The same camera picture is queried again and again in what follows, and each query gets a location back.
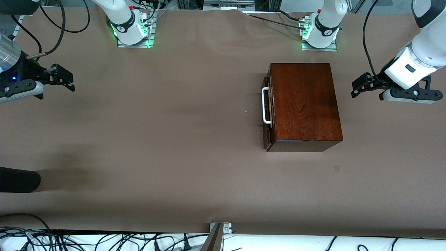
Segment white metal drawer handle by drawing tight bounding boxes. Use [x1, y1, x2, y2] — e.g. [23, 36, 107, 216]
[261, 86, 273, 125]

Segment wooden drawer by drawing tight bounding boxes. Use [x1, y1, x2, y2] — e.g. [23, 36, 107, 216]
[261, 67, 276, 150]

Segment dark brown wooden cabinet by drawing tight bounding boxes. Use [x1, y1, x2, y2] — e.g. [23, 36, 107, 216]
[267, 63, 344, 153]

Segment black rounded object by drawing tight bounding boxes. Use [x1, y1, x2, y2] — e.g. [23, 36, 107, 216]
[0, 167, 41, 193]

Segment brown paper table cover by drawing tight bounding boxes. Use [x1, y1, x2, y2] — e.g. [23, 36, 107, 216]
[0, 8, 446, 238]

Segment grey metal device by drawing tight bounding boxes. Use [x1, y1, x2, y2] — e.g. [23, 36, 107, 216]
[203, 0, 255, 10]

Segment white panel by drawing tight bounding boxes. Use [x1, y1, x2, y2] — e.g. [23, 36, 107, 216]
[0, 230, 446, 251]

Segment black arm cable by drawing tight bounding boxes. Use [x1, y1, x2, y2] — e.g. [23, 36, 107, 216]
[38, 0, 91, 34]
[10, 14, 43, 62]

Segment perforated aluminium rail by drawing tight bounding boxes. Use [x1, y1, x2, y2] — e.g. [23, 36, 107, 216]
[6, 15, 25, 41]

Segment black table cable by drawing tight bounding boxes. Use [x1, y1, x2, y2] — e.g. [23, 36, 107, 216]
[244, 13, 309, 29]
[275, 9, 303, 23]

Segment silver bracket with dark post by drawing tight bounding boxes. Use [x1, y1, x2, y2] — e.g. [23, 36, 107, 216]
[200, 222, 232, 251]

